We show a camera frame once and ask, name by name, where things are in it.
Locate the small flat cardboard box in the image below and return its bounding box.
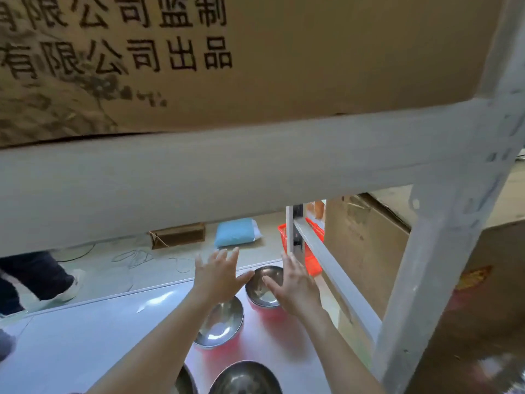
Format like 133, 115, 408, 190
149, 223, 206, 250

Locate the person's right hand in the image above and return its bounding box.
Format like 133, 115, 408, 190
262, 253, 323, 319

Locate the red plastic basket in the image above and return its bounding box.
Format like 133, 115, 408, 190
278, 217, 325, 278

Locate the steel bowl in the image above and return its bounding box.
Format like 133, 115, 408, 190
176, 364, 199, 394
193, 295, 245, 349
208, 360, 284, 394
245, 265, 288, 308

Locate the person's left forearm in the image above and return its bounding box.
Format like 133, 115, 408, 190
84, 289, 235, 394

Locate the person's left hand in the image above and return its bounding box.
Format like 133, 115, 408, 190
193, 248, 255, 303

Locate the blue soft packet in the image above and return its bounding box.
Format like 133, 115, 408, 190
214, 219, 263, 249

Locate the person's right forearm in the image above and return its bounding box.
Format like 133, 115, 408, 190
287, 307, 387, 394

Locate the grey metal shelf frame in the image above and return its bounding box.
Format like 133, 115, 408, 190
0, 0, 525, 394

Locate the large cardboard box red label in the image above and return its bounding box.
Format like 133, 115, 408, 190
324, 158, 525, 394

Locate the black cable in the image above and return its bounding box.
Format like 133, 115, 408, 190
52, 243, 97, 264

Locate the printed brown cardboard box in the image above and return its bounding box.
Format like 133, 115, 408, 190
0, 0, 506, 149

